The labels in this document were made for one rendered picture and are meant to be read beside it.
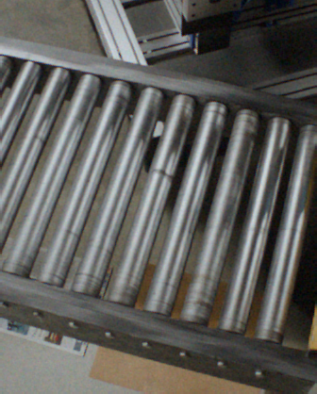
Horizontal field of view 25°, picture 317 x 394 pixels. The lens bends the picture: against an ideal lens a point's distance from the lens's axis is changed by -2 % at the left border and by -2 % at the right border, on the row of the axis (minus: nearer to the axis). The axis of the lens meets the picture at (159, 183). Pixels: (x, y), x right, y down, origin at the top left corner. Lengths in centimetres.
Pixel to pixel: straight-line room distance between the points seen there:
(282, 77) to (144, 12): 50
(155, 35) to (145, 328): 127
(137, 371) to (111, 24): 107
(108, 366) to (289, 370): 90
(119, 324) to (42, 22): 164
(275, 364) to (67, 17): 176
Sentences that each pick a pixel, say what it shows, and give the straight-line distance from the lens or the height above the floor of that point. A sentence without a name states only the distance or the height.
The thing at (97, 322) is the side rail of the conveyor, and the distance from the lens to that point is 123.
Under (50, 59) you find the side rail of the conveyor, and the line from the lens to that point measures 152.
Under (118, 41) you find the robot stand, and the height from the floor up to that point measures 23.
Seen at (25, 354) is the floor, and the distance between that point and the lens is 208.
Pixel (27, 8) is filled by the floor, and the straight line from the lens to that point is 274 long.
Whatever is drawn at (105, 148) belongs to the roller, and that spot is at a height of 79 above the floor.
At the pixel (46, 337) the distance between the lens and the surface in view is 208.
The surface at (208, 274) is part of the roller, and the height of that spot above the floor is 80.
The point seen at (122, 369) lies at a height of 0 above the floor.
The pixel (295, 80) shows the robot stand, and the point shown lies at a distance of 224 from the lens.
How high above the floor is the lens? 197
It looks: 61 degrees down
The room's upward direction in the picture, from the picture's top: straight up
